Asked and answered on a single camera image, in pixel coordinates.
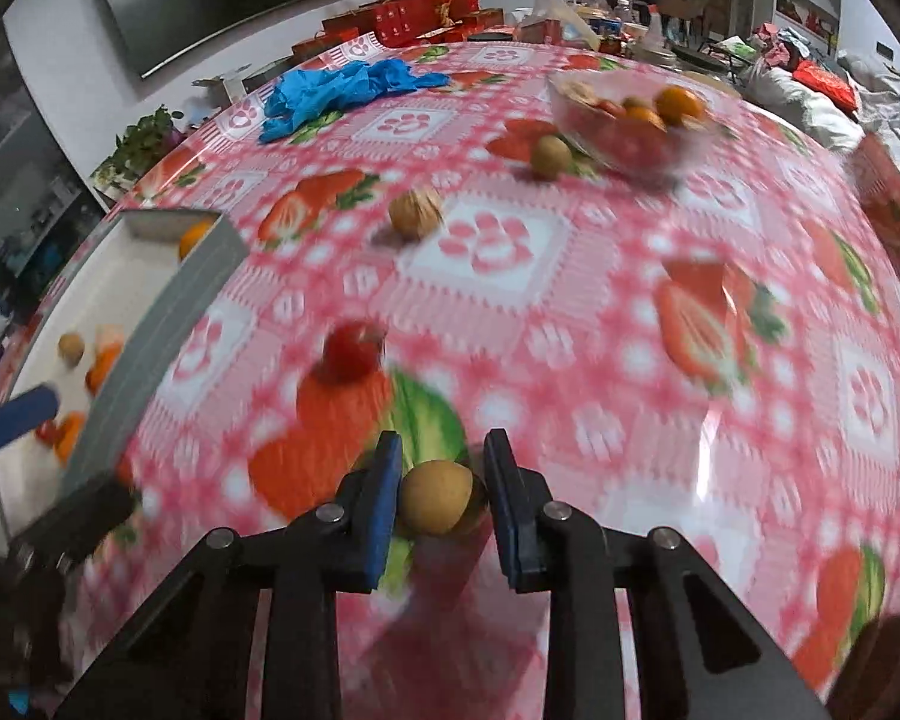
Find clear plastic bag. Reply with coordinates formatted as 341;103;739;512
516;0;601;52

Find stack of red gift boxes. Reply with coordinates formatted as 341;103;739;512
292;0;507;61

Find pile of clothes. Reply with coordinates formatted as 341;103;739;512
720;19;900;158

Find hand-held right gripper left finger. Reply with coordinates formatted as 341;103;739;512
52;431;404;720

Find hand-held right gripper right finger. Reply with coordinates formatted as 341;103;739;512
484;427;833;720

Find blue rubber gloves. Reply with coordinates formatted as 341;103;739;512
259;60;451;143

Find clear glass bowl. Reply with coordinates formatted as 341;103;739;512
547;71;713;181

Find grey rectangular tray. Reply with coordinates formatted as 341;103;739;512
0;206;250;541

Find green potted plant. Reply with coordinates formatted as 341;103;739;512
94;106;188;182

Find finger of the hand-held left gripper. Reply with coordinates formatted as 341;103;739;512
9;474;142;565
0;382;62;452

